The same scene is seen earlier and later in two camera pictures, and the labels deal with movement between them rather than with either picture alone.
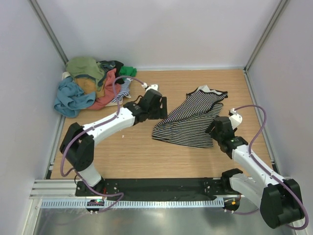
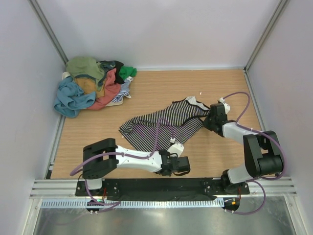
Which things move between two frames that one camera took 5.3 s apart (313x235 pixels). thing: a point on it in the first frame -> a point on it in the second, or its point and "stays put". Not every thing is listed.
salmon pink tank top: [108, 95] stays put
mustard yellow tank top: [88, 85] stays put
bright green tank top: [128, 71] stays put
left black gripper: [161, 113] -> [172, 155]
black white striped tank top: [187, 124] -> [185, 116]
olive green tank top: [87, 67] stays put
